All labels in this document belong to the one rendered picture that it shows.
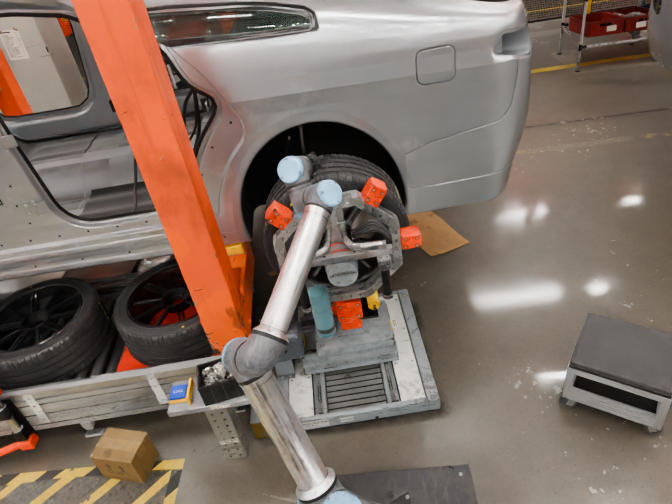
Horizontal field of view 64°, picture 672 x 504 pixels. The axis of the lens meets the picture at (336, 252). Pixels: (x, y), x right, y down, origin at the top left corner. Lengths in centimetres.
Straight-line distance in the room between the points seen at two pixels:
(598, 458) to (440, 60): 183
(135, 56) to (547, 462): 226
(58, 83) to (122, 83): 499
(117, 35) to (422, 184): 149
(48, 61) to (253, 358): 552
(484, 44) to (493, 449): 176
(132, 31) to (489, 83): 146
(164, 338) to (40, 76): 463
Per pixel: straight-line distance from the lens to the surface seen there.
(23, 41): 683
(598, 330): 274
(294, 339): 265
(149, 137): 191
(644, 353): 269
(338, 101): 238
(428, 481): 223
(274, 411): 180
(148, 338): 277
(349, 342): 279
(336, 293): 248
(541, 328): 318
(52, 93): 692
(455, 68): 244
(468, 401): 281
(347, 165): 232
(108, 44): 183
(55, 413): 310
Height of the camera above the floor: 224
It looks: 37 degrees down
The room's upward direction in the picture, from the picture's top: 10 degrees counter-clockwise
